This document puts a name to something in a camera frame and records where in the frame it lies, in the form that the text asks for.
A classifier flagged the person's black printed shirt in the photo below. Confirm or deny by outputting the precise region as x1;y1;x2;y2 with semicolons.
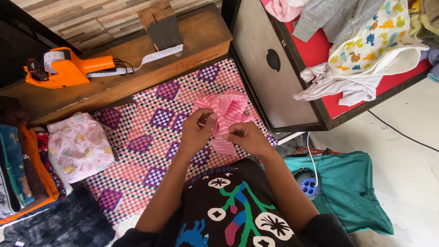
112;158;357;247

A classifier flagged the person's left hand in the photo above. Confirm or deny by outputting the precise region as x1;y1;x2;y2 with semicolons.
178;108;218;157

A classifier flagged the blue grey power socket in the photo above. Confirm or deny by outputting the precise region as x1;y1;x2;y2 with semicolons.
294;169;322;200

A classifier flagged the plain white garment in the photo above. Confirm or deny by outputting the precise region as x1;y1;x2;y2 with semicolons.
292;62;383;107

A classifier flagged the wooden table with red top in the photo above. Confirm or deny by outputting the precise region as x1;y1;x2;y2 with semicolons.
228;0;433;134

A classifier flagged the checkered red purple mat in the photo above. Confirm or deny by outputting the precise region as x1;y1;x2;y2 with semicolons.
80;57;279;226

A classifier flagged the dark grey fuzzy cloth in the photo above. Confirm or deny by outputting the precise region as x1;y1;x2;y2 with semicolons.
0;185;116;247

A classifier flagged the orange label gun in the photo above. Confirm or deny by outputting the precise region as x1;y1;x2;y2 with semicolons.
23;47;116;90

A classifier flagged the pink printed folded garment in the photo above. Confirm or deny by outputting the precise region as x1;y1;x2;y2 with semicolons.
47;112;116;184

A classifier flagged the yellow green garment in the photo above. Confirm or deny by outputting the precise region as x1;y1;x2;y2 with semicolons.
408;0;439;49

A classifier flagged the grey garment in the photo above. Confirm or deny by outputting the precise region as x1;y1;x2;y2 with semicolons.
292;0;386;45

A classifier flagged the black cable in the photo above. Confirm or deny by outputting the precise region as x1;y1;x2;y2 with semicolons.
367;110;439;153

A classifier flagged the red metal rack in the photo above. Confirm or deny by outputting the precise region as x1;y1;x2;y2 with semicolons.
292;146;343;156

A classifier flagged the teal garment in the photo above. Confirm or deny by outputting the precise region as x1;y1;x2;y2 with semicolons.
283;151;395;236

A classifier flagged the person's right hand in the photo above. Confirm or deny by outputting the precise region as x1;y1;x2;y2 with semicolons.
222;122;275;159

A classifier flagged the pink striped garment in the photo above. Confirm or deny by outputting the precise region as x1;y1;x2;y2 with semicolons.
191;89;256;157

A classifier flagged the dark wooden block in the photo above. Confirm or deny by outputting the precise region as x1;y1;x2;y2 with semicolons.
137;0;183;52

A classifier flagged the plain pink garment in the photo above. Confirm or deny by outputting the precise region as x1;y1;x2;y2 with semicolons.
260;0;306;23

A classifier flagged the white label tape strip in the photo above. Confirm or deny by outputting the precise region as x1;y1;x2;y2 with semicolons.
86;44;184;78

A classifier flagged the stack of folded clothes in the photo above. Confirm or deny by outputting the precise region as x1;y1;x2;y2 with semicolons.
0;96;74;226

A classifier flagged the white dinosaur print garment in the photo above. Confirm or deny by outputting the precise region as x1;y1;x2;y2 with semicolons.
328;0;430;78

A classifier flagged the wooden bench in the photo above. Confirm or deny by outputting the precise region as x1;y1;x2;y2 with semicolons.
0;3;233;128

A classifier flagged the light blue garment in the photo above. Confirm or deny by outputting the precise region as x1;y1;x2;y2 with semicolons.
419;46;439;83

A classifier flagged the white cable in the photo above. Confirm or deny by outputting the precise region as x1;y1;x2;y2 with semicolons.
306;132;319;188

